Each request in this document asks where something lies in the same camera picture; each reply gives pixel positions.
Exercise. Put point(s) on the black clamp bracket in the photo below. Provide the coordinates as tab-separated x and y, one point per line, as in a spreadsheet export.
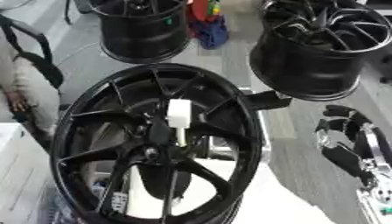
265	100

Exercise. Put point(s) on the white pin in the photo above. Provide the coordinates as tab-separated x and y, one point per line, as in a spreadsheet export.
178	114

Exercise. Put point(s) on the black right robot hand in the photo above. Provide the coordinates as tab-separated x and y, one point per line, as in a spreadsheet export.
345	157

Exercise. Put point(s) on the black spoked wheel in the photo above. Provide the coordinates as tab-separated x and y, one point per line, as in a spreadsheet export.
232	128

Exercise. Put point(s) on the person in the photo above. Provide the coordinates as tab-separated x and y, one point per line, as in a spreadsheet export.
28	87

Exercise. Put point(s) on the black wheel rim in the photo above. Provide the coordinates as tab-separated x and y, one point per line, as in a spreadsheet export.
306	67
144	32

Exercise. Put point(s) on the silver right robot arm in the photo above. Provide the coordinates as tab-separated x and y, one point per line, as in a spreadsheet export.
376	204

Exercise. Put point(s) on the blue cloth bag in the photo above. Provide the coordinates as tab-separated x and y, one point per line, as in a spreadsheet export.
210	26

